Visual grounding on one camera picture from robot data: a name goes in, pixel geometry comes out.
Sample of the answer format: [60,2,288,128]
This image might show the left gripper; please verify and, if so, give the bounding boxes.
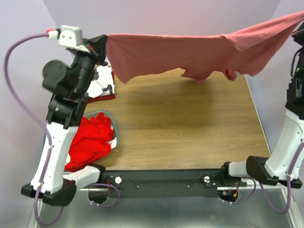
[70,33,108,97]

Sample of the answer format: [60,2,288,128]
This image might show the pink polo shirt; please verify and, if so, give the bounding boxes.
[106,12,304,83]

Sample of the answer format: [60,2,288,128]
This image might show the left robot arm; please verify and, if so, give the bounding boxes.
[21,35,107,206]

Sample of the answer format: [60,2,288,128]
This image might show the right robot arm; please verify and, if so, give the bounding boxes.
[216,16,304,189]

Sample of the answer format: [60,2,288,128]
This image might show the folded white printed t-shirt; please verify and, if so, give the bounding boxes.
[87,66,115,98]

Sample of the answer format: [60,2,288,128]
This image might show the folded dark red t-shirt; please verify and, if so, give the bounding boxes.
[86,71,115,104]

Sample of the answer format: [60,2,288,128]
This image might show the clear plastic basket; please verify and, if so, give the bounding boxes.
[42,109,120,176]

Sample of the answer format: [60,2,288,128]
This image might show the red and white t-shirt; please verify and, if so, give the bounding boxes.
[64,112,118,173]

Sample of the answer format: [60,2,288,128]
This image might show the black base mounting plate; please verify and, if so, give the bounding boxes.
[85,168,247,200]

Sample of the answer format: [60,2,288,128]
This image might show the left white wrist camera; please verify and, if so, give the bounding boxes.
[46,25,84,49]

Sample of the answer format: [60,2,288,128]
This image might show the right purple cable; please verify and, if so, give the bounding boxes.
[257,140,304,215]

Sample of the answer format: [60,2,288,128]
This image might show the aluminium frame rail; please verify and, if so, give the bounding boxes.
[28,186,304,228]

